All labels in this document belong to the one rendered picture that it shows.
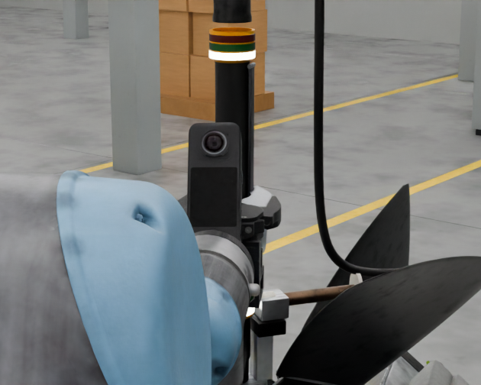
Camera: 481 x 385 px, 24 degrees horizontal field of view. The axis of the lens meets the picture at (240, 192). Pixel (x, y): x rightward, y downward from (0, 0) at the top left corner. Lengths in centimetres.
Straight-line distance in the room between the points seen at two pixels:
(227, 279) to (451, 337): 397
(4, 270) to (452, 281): 71
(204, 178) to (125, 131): 648
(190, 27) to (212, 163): 854
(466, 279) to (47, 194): 70
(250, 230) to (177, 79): 864
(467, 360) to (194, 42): 548
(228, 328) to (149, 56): 662
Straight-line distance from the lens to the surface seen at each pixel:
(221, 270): 83
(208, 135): 96
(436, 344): 468
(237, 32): 103
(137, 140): 737
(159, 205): 45
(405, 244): 145
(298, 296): 113
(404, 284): 105
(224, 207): 94
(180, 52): 955
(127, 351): 42
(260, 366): 114
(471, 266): 109
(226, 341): 77
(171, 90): 965
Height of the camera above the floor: 176
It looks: 15 degrees down
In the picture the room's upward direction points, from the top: straight up
